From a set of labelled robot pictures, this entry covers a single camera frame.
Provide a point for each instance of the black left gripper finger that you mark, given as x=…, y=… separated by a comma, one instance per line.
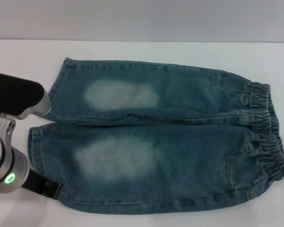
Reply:
x=54, y=189

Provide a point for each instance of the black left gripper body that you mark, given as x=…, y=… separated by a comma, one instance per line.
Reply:
x=35, y=182

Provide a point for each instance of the blue denim shorts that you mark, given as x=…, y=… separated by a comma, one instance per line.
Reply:
x=180, y=153

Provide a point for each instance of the silver left camera bracket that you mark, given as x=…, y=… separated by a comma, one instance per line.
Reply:
x=6, y=125

